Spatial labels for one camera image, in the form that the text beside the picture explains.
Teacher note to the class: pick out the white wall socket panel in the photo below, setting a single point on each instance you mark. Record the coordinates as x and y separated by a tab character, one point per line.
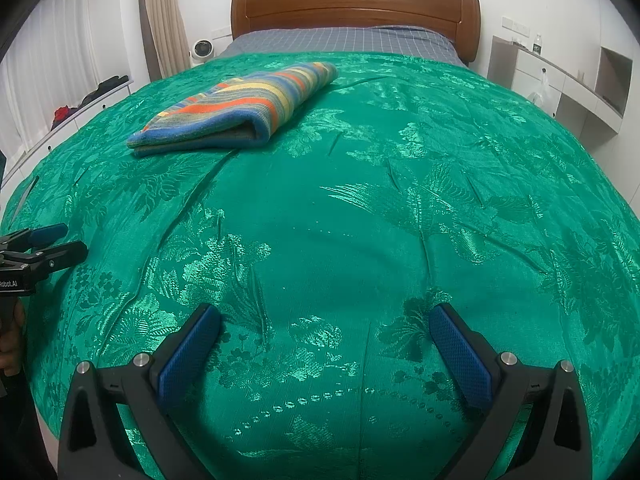
515	26

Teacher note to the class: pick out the clear water bottle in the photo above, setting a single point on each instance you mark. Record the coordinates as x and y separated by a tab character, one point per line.
537	45

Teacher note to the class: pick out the wooden headboard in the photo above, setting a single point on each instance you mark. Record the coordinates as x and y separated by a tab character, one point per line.
350	5

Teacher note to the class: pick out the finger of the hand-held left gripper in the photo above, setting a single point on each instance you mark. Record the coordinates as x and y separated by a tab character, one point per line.
62	255
47	234

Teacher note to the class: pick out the red item on cabinet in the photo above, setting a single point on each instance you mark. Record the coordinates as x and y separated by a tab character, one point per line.
62	115

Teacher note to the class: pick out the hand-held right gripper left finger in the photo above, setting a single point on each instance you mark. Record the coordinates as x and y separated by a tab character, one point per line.
187	360

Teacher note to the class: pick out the white built-in desk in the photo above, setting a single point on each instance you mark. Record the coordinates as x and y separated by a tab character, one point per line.
580	95

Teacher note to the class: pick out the small white fan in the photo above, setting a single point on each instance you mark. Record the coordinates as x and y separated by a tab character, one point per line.
202	52

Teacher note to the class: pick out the white sheer curtain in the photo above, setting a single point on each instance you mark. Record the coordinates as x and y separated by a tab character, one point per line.
50	60

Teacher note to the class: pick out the clear plastic bag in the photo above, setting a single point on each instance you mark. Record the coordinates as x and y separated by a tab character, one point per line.
545	92

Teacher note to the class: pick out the low white cabinet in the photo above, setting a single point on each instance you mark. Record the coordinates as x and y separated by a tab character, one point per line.
65	130

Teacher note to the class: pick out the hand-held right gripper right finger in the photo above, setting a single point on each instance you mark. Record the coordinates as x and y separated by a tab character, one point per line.
462	360

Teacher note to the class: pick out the green patterned bedspread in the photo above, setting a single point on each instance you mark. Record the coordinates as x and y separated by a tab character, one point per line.
350	220

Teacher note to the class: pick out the black item on cabinet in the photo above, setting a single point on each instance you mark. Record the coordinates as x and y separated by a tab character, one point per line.
107	86

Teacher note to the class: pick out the striped knit sweater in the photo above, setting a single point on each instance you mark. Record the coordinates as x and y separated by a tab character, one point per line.
240	110

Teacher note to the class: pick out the beige curtain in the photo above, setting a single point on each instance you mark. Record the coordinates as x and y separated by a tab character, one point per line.
162	20

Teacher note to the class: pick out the person's left hand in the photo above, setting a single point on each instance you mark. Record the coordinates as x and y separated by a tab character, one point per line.
12	350

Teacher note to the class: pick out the grey checked bed sheet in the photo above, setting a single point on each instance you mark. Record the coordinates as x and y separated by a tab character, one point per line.
340	40

